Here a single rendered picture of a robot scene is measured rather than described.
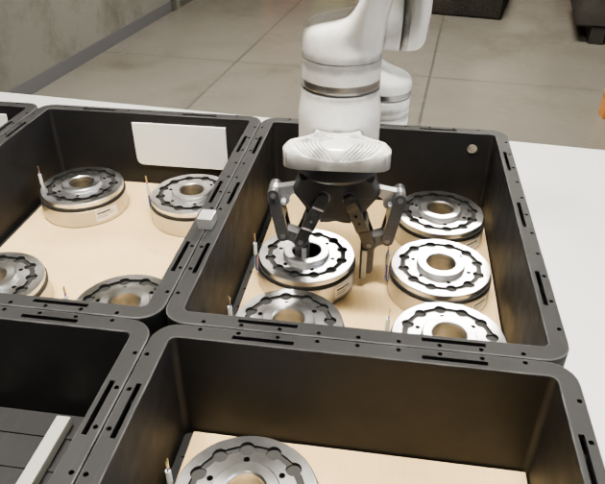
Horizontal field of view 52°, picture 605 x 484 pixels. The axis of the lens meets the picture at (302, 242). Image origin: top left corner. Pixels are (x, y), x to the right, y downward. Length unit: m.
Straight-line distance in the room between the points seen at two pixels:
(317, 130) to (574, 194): 0.72
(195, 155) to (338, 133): 0.33
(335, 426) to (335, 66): 0.29
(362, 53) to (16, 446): 0.42
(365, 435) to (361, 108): 0.27
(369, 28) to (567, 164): 0.83
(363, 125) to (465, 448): 0.28
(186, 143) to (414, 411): 0.50
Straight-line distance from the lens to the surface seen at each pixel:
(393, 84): 0.97
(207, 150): 0.84
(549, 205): 1.15
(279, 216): 0.62
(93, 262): 0.74
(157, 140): 0.85
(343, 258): 0.66
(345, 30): 0.53
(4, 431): 0.58
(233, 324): 0.47
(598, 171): 1.30
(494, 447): 0.51
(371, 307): 0.65
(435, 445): 0.51
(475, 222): 0.74
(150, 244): 0.76
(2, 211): 0.82
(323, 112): 0.55
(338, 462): 0.51
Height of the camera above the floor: 1.24
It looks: 34 degrees down
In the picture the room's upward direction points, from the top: straight up
